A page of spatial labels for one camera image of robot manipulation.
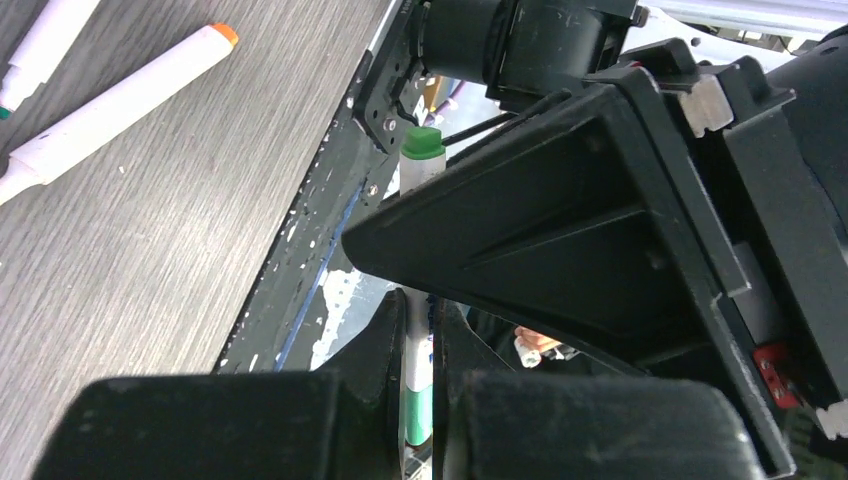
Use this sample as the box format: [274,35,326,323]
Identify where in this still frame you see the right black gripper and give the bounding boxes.
[583,36,847,441]

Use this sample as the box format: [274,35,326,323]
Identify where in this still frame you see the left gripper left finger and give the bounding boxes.
[34,290,406,479]

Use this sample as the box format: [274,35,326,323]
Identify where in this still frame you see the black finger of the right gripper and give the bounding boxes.
[342,83,795,477]

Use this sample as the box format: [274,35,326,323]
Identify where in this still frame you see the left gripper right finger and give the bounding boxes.
[433,300,765,479]

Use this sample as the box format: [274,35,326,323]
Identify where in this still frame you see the green tip white marker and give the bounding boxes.
[399,125,447,480]

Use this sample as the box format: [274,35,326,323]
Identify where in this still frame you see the orange cap white marker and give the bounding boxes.
[1,23,239,203]

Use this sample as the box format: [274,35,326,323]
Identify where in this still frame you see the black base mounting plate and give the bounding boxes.
[214,1,426,374]

